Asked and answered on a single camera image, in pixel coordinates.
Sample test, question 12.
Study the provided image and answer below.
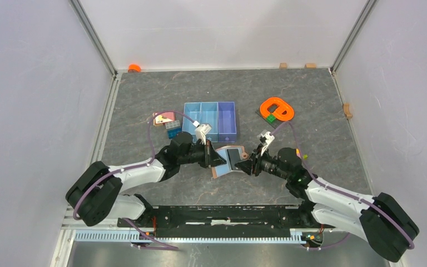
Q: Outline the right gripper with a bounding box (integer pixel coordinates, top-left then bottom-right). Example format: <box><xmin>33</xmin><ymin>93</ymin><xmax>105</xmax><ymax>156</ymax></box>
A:
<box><xmin>234</xmin><ymin>144</ymin><xmax>290</xmax><ymax>181</ymax></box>

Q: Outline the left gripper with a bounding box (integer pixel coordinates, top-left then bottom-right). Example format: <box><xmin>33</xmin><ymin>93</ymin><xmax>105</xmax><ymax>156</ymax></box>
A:
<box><xmin>178</xmin><ymin>139</ymin><xmax>226</xmax><ymax>168</ymax></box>

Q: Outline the brown leather card holder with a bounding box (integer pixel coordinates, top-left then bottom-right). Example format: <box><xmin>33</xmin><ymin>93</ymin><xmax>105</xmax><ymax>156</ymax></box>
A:
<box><xmin>212</xmin><ymin>145</ymin><xmax>249</xmax><ymax>179</ymax></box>

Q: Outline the black credit card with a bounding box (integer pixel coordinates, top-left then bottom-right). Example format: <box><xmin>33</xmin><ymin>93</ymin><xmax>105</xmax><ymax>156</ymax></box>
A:
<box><xmin>226</xmin><ymin>149</ymin><xmax>242</xmax><ymax>171</ymax></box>

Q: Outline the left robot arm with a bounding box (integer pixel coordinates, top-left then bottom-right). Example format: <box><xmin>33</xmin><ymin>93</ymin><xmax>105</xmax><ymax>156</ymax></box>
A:
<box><xmin>65</xmin><ymin>132</ymin><xmax>227</xmax><ymax>227</ymax></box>

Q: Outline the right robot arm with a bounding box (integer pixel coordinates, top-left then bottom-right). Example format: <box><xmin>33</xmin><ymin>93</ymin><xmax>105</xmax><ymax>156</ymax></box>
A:
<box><xmin>235</xmin><ymin>147</ymin><xmax>420</xmax><ymax>263</ymax></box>

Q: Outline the blue purple drawer organizer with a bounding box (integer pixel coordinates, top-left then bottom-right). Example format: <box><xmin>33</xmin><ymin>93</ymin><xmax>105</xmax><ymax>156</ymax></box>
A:
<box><xmin>183</xmin><ymin>102</ymin><xmax>237</xmax><ymax>143</ymax></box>

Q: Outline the blue toy brick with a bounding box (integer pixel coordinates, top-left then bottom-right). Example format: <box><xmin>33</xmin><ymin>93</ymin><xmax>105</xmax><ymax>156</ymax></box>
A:
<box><xmin>167</xmin><ymin>127</ymin><xmax>182</xmax><ymax>139</ymax></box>

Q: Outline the pink green brick stack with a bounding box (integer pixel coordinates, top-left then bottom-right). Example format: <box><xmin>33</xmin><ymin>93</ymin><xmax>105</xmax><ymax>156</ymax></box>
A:
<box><xmin>296</xmin><ymin>149</ymin><xmax>308</xmax><ymax>160</ymax></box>

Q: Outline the green toy brick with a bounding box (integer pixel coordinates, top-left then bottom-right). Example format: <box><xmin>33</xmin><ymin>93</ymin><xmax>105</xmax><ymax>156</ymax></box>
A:
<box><xmin>266</xmin><ymin>114</ymin><xmax>276</xmax><ymax>123</ymax></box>

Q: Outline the clear toy brick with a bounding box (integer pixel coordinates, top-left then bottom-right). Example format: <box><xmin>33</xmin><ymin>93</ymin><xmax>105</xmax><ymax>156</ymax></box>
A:
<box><xmin>165</xmin><ymin>120</ymin><xmax>181</xmax><ymax>131</ymax></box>

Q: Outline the pink wooden puzzle block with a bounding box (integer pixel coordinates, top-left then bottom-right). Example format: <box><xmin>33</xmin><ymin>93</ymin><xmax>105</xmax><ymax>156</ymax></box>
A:
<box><xmin>153</xmin><ymin>112</ymin><xmax>175</xmax><ymax>126</ymax></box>

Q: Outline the wooden arch block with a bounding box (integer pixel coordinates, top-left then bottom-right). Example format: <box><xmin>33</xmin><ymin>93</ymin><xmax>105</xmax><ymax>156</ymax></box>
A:
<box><xmin>342</xmin><ymin>103</ymin><xmax>353</xmax><ymax>120</ymax></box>

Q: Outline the wooden block right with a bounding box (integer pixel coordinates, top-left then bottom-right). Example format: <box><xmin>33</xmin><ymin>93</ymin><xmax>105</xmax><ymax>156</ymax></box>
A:
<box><xmin>305</xmin><ymin>63</ymin><xmax>317</xmax><ymax>68</ymax></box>

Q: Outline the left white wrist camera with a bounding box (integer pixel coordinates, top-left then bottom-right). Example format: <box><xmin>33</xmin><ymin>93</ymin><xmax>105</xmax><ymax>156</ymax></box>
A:
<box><xmin>192</xmin><ymin>121</ymin><xmax>212</xmax><ymax>145</ymax></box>

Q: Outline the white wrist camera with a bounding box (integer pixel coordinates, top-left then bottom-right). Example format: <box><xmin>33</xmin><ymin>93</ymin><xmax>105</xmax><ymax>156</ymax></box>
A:
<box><xmin>257</xmin><ymin>130</ymin><xmax>275</xmax><ymax>156</ymax></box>
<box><xmin>192</xmin><ymin>121</ymin><xmax>212</xmax><ymax>145</ymax></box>

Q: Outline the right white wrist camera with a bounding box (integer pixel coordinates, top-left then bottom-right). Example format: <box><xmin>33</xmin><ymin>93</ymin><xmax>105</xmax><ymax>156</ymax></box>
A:
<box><xmin>257</xmin><ymin>130</ymin><xmax>275</xmax><ymax>156</ymax></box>

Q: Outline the dark transparent base plate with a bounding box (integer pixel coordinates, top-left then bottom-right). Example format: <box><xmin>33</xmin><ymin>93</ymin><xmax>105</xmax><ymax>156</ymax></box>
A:
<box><xmin>255</xmin><ymin>109</ymin><xmax>284</xmax><ymax>128</ymax></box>

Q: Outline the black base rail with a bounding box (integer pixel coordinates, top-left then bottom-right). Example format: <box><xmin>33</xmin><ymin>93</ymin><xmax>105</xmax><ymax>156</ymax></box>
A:
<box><xmin>133</xmin><ymin>205</ymin><xmax>323</xmax><ymax>238</ymax></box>

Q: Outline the orange plastic ring toy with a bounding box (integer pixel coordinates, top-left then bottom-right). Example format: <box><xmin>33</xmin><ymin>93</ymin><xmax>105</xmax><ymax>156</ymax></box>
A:
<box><xmin>259</xmin><ymin>97</ymin><xmax>295</xmax><ymax>121</ymax></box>

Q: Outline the white cable duct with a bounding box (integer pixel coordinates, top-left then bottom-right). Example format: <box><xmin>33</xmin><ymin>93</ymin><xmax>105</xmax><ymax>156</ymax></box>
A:
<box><xmin>74</xmin><ymin>230</ymin><xmax>306</xmax><ymax>245</ymax></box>

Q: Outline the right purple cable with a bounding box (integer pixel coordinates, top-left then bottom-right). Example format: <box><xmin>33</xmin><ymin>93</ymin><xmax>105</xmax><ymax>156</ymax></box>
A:
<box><xmin>270</xmin><ymin>120</ymin><xmax>416</xmax><ymax>252</ymax></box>

